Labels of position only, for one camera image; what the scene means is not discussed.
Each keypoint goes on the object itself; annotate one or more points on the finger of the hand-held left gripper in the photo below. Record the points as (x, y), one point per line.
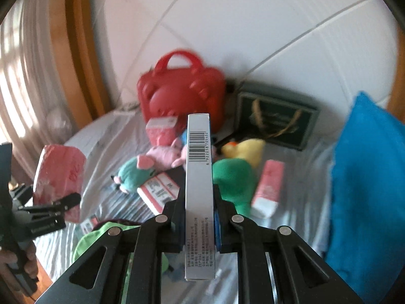
(71, 199)
(47, 223)

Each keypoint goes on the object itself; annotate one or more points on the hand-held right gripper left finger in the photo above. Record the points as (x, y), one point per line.
(175, 228)

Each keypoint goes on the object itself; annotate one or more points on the light pink pig plush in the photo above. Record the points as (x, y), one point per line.
(164, 153)

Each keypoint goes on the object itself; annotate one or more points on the small red white ointment box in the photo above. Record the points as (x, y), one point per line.
(88, 224)

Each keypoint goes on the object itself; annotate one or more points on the pink white box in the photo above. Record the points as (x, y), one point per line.
(267, 190)

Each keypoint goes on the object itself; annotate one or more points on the green plush toy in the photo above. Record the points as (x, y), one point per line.
(232, 180)

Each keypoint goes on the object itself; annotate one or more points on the red white medicine box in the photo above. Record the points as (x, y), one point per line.
(158, 193)

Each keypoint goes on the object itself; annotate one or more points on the grey striped cloth covered desktop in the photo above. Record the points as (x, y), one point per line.
(300, 228)

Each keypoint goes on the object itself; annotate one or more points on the green plush cloth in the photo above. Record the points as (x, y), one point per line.
(91, 240)

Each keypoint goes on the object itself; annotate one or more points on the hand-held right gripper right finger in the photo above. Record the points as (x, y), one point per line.
(218, 231)

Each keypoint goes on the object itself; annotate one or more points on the wooden wall frame post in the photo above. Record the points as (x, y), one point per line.
(85, 53)
(395, 101)

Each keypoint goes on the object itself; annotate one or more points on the yellow duck plush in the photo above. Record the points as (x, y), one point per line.
(246, 150)

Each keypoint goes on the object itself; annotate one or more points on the teal plush toy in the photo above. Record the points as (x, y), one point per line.
(133, 174)

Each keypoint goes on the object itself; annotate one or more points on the red bear suitcase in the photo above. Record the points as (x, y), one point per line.
(177, 95)

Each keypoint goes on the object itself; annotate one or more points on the person's left hand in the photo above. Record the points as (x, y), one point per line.
(31, 259)

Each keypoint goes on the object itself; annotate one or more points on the white blue medicine box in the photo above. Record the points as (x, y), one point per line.
(199, 180)

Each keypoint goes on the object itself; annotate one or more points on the sheer white curtain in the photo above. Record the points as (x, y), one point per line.
(25, 85)

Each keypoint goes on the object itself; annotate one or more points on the dark green gift bag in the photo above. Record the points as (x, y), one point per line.
(278, 117)

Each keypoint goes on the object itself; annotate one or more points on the blue plastic crate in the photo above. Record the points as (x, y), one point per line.
(360, 180)

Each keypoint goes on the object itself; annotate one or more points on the red tissue packet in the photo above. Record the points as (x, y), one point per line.
(60, 171)

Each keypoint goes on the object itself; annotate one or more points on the pink carton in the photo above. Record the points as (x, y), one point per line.
(161, 129)

